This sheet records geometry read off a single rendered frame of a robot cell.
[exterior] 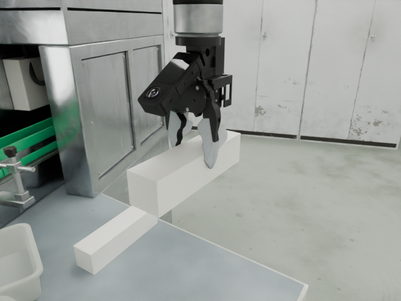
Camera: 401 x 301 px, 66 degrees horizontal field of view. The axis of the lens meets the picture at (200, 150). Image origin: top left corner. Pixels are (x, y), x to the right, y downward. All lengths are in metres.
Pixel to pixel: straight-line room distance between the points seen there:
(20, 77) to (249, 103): 2.78
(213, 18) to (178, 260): 0.58
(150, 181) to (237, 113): 3.29
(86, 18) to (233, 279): 0.82
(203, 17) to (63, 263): 0.67
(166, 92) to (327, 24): 3.16
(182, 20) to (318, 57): 3.12
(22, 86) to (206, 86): 0.90
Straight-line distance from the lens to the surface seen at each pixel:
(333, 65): 3.58
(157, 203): 0.45
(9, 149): 0.90
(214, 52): 0.52
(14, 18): 1.07
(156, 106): 0.43
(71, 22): 0.98
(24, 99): 1.29
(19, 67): 1.26
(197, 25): 0.47
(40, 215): 1.09
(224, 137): 0.53
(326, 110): 3.67
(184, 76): 0.46
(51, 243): 0.96
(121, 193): 1.27
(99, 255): 0.81
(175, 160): 0.49
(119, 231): 0.84
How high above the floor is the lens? 1.31
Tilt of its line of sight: 23 degrees down
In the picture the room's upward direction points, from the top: straight up
